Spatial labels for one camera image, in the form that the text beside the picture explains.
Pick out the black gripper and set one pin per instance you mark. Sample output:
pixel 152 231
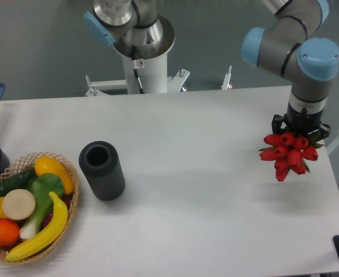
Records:
pixel 303 118

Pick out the red tulip bouquet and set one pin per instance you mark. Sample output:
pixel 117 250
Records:
pixel 290 151

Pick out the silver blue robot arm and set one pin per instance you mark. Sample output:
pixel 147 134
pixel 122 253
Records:
pixel 289 50

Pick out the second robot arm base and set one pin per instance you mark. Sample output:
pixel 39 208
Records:
pixel 134 28

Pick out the dark grey ribbed vase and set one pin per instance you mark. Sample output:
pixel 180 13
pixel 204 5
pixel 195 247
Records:
pixel 99 162

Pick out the yellow banana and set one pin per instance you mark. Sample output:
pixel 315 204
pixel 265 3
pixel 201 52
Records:
pixel 45 237

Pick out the yellow lemon squash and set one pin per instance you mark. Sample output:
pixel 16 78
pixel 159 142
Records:
pixel 47 164

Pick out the green bok choy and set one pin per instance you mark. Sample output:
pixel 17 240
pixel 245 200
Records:
pixel 40 189

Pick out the woven wicker basket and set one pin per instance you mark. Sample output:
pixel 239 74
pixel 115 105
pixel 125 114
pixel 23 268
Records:
pixel 24 163

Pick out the green cucumber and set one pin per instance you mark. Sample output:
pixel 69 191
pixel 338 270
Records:
pixel 16 181

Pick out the beige round mushroom cap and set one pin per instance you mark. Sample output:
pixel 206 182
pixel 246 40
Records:
pixel 18 204

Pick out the orange fruit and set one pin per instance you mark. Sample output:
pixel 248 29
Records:
pixel 9 232

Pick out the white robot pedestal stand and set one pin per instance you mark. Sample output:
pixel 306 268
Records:
pixel 142 76

